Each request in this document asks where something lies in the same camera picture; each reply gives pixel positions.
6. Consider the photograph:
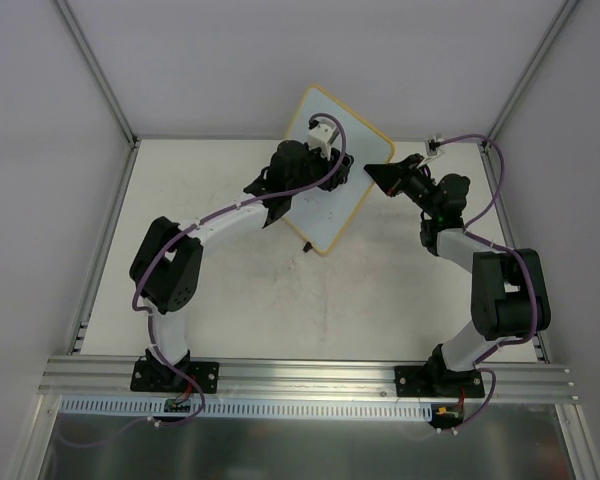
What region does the yellow framed whiteboard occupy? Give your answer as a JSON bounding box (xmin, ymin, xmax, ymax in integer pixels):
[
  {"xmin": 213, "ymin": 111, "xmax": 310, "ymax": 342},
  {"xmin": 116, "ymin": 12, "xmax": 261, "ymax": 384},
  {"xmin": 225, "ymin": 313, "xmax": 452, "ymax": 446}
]
[{"xmin": 284, "ymin": 85, "xmax": 395, "ymax": 255}]

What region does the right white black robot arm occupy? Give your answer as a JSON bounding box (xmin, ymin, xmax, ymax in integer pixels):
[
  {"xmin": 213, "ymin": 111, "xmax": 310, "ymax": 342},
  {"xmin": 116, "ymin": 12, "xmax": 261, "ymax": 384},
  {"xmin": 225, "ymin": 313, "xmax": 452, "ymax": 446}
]
[{"xmin": 364, "ymin": 154, "xmax": 551, "ymax": 396}]

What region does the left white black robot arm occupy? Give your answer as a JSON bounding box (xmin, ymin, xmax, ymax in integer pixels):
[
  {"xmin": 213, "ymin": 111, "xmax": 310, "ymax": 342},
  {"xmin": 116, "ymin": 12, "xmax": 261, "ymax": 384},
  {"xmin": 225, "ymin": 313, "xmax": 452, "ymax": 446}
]
[{"xmin": 129, "ymin": 140, "xmax": 354, "ymax": 391}]

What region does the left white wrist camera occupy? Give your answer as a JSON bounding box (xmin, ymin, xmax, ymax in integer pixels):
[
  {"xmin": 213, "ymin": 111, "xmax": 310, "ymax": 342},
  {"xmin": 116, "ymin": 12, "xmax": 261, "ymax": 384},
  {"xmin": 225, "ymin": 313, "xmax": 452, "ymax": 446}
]
[{"xmin": 306, "ymin": 118, "xmax": 339, "ymax": 160}]

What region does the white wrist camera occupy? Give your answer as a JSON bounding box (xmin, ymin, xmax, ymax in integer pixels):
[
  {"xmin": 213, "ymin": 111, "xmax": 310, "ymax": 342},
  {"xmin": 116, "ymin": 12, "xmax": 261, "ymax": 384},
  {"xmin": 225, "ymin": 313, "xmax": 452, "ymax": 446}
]
[
  {"xmin": 306, "ymin": 118, "xmax": 339, "ymax": 160},
  {"xmin": 425, "ymin": 134, "xmax": 444, "ymax": 161}
]

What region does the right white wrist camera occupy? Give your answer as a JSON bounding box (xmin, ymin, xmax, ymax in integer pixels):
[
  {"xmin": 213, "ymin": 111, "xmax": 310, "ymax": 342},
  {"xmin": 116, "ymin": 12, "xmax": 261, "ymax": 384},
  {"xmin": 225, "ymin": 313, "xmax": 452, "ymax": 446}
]
[{"xmin": 425, "ymin": 134, "xmax": 444, "ymax": 161}]

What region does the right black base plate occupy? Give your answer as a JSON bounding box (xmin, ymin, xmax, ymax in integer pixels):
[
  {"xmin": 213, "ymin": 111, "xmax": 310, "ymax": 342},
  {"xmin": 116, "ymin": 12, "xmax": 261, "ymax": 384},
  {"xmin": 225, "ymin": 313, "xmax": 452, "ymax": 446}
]
[{"xmin": 393, "ymin": 364, "xmax": 485, "ymax": 399}]

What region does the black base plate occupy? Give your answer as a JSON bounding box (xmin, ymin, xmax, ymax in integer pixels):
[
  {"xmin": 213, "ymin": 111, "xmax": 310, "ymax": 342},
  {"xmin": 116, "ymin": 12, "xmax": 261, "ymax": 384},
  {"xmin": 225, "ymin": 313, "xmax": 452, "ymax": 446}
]
[
  {"xmin": 129, "ymin": 357, "xmax": 219, "ymax": 394},
  {"xmin": 393, "ymin": 364, "xmax": 485, "ymax": 399}
]

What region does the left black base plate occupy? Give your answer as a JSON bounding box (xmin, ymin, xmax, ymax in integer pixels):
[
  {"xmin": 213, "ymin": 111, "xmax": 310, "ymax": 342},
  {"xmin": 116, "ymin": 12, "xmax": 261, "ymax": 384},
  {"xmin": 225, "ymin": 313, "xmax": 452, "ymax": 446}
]
[{"xmin": 129, "ymin": 357, "xmax": 219, "ymax": 394}]

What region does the right aluminium frame post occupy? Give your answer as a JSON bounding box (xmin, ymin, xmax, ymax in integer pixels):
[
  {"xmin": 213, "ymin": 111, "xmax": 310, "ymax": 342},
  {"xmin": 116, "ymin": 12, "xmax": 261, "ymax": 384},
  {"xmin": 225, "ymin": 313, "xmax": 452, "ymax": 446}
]
[{"xmin": 488, "ymin": 0, "xmax": 581, "ymax": 142}]

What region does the aluminium frame post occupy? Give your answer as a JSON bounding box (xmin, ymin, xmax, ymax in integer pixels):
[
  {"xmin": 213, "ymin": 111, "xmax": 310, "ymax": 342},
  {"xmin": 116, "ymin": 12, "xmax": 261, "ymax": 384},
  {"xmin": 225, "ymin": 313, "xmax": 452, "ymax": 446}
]
[
  {"xmin": 51, "ymin": 0, "xmax": 138, "ymax": 147},
  {"xmin": 488, "ymin": 0, "xmax": 581, "ymax": 142}
]

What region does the white slotted cable duct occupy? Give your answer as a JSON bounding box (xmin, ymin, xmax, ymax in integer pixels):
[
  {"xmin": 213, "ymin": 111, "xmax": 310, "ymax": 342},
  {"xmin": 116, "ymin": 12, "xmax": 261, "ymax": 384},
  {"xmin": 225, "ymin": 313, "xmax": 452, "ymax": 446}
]
[{"xmin": 58, "ymin": 395, "xmax": 433, "ymax": 422}]

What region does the left aluminium frame post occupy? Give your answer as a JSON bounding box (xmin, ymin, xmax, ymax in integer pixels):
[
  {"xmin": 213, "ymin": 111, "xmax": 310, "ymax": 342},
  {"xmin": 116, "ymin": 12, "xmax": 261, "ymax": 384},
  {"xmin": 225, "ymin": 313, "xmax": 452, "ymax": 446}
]
[{"xmin": 51, "ymin": 0, "xmax": 138, "ymax": 147}]

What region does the aluminium extrusion rail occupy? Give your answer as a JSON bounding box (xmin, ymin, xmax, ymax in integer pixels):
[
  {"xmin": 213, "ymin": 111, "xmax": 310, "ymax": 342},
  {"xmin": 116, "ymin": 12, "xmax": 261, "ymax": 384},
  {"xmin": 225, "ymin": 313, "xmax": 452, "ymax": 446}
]
[{"xmin": 37, "ymin": 355, "xmax": 580, "ymax": 404}]

